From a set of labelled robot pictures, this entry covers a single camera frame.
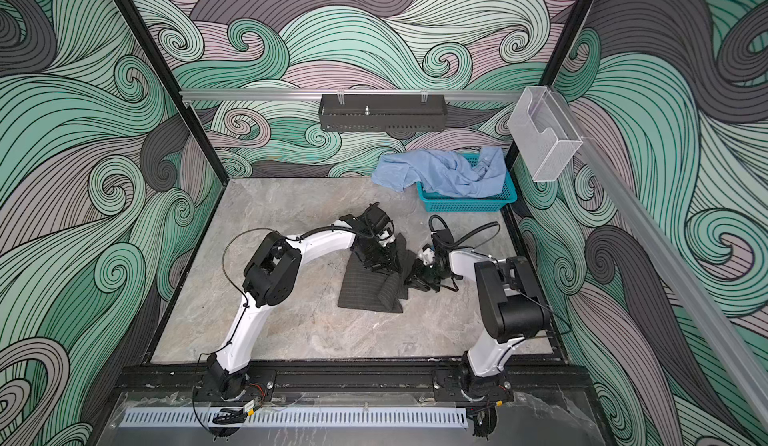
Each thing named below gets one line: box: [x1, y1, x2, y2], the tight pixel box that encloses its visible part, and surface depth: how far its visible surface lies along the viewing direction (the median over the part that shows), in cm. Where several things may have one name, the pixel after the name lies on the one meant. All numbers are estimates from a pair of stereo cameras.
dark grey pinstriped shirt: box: [338, 232, 417, 313], surface depth 87 cm
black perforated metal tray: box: [318, 94, 448, 133], surface depth 97 cm
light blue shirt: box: [372, 146, 507, 199], surface depth 113 cm
